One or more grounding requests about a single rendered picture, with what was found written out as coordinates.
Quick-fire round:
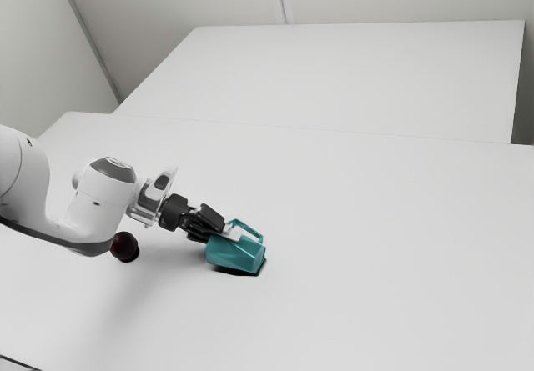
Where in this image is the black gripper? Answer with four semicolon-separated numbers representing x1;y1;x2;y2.
159;193;242;243

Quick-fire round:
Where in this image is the teal faceted mug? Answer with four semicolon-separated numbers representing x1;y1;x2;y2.
204;218;267;275

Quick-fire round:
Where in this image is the dark red ball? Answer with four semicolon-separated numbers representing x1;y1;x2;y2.
108;231;141;264

